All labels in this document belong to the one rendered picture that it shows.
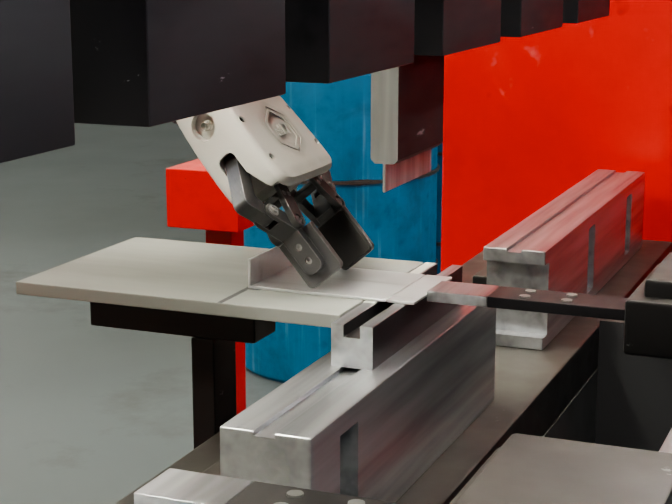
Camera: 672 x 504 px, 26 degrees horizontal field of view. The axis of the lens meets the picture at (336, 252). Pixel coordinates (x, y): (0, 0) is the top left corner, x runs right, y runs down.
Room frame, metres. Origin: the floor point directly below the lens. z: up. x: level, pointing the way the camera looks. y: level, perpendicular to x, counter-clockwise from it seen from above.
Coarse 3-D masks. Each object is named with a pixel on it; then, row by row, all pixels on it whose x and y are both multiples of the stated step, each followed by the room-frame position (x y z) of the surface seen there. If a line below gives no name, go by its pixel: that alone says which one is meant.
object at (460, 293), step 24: (432, 288) 1.02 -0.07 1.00; (456, 288) 1.02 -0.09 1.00; (480, 288) 1.02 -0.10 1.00; (504, 288) 1.02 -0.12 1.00; (648, 288) 0.93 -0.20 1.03; (552, 312) 0.98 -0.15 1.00; (576, 312) 0.97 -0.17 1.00; (600, 312) 0.97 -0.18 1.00; (624, 312) 0.96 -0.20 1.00; (648, 312) 0.91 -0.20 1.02; (624, 336) 0.92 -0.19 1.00; (648, 336) 0.91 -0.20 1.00
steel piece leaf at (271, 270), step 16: (256, 256) 1.05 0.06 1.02; (272, 256) 1.08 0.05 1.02; (256, 272) 1.05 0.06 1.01; (272, 272) 1.08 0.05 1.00; (288, 272) 1.09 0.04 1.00; (336, 272) 1.09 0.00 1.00; (352, 272) 1.09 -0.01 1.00; (368, 272) 1.09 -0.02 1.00; (384, 272) 1.09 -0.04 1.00; (400, 272) 1.09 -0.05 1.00; (256, 288) 1.04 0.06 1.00; (272, 288) 1.04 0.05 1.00; (288, 288) 1.03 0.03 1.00; (304, 288) 1.03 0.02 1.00; (320, 288) 1.03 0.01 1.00; (336, 288) 1.03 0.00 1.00; (352, 288) 1.03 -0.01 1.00; (368, 288) 1.03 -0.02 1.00; (384, 288) 1.03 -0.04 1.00; (400, 288) 1.03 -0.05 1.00
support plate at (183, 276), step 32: (96, 256) 1.15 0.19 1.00; (128, 256) 1.15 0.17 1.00; (160, 256) 1.15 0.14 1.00; (192, 256) 1.15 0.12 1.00; (224, 256) 1.15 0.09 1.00; (32, 288) 1.06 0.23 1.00; (64, 288) 1.05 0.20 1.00; (96, 288) 1.04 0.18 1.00; (128, 288) 1.04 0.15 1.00; (160, 288) 1.04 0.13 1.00; (192, 288) 1.04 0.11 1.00; (224, 288) 1.04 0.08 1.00; (288, 320) 0.98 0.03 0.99; (320, 320) 0.97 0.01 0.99
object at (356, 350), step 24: (360, 312) 0.97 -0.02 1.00; (384, 312) 0.97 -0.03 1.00; (408, 312) 1.00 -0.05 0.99; (432, 312) 1.05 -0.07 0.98; (336, 336) 0.94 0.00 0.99; (360, 336) 0.94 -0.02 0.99; (384, 336) 0.96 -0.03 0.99; (408, 336) 1.00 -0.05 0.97; (336, 360) 0.94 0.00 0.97; (360, 360) 0.94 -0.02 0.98; (384, 360) 0.96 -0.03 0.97
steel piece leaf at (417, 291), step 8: (424, 280) 1.06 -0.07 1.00; (432, 280) 1.06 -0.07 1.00; (440, 280) 1.06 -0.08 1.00; (448, 280) 1.06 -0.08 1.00; (408, 288) 1.03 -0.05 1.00; (416, 288) 1.03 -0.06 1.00; (424, 288) 1.03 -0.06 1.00; (392, 296) 1.01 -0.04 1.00; (400, 296) 1.01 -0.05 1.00; (408, 296) 1.01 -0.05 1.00; (416, 296) 1.01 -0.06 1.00; (424, 296) 1.01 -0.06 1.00; (408, 304) 0.99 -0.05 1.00
